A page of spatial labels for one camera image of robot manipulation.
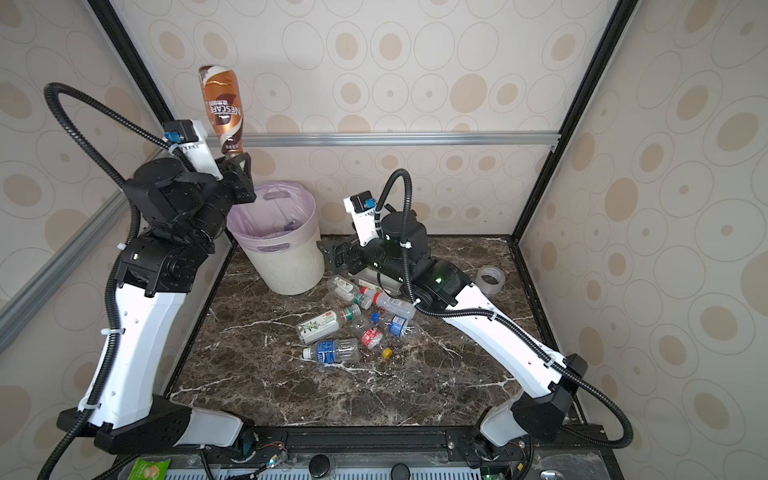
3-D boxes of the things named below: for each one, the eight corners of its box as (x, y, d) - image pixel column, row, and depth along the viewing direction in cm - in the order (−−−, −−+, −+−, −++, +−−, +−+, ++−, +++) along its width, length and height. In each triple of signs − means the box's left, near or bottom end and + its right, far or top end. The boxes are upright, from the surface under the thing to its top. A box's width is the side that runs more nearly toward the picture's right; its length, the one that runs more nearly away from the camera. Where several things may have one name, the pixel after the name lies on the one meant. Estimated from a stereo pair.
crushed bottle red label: (361, 344, 92) (359, 337, 88) (369, 332, 95) (368, 324, 91) (374, 351, 91) (373, 345, 87) (382, 339, 93) (382, 331, 89)
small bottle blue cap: (385, 328, 95) (384, 321, 92) (395, 318, 98) (395, 311, 94) (402, 342, 92) (402, 335, 89) (412, 331, 95) (412, 324, 91)
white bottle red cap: (358, 297, 102) (357, 291, 99) (366, 287, 104) (365, 281, 101) (411, 323, 96) (411, 317, 93) (417, 311, 98) (418, 305, 95)
